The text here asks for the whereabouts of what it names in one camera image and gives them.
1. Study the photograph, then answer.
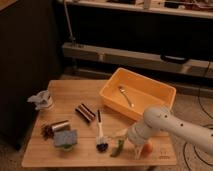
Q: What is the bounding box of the wooden table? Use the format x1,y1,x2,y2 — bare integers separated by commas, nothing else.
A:
22,80,177,168

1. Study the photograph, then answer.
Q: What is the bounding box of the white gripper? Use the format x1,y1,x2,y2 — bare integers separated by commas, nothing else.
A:
113,122,155,159

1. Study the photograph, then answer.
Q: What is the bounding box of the black cable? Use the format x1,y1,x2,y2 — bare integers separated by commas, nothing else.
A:
182,61,213,171

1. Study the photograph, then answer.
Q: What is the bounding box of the brown striped block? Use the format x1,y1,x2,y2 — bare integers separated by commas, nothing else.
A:
75,103,96,123

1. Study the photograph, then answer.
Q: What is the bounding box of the orange fruit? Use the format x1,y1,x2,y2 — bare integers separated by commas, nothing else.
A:
142,142,153,155

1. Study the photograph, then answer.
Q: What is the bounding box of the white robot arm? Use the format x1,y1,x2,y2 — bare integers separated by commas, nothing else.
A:
112,106,213,159

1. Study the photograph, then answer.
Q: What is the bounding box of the metal cup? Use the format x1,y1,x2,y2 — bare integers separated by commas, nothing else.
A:
51,120,70,132

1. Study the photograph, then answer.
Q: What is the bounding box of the green chili pepper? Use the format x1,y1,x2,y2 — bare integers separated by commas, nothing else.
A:
110,140,124,157

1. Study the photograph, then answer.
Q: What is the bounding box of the dark grape bunch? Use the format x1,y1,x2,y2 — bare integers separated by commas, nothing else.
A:
41,125,54,140

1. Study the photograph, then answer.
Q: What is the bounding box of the grey shelf rail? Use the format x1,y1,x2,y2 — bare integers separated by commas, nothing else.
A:
62,42,213,79

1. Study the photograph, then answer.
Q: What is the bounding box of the yellow plastic tray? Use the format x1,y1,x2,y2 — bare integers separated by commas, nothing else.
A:
100,68,176,121

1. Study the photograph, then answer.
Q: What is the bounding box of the green cup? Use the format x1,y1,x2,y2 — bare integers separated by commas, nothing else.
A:
59,144,73,151

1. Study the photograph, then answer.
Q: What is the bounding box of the blue sponge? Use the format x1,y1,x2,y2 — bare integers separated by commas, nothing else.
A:
54,130,78,147

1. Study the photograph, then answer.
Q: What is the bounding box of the dish brush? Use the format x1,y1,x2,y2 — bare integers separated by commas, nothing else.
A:
96,111,108,153

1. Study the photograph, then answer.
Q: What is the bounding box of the metal spoon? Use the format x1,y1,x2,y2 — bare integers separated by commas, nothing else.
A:
118,86,134,108

